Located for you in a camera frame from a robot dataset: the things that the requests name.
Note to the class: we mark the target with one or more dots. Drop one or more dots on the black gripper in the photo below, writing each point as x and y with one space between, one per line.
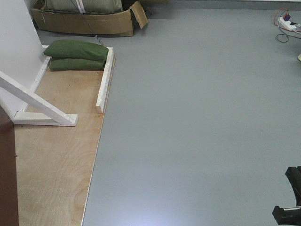
292 215

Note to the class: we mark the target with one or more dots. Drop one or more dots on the brown wooden door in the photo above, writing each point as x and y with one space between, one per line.
8 184

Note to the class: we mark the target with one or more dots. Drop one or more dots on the white power strip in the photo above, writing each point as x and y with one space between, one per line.
287 25

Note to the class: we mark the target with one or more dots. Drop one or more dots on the white wooden edge batten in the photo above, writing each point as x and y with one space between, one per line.
105 81

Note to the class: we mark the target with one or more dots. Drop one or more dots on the plywood base board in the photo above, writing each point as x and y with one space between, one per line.
55 163

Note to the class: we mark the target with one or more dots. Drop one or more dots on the open flat cardboard box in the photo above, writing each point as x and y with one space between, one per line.
118 24

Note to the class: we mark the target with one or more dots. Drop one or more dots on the upper green sandbag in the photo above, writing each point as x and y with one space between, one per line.
76 49

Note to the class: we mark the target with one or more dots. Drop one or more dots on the green sandbag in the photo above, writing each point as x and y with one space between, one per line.
76 64
76 49

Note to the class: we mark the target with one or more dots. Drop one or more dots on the lower green sandbag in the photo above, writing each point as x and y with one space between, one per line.
76 64

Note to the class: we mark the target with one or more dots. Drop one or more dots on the olive woven sack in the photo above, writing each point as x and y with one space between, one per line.
85 6

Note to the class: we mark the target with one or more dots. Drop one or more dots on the white wooden brace frame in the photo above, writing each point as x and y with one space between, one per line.
21 71

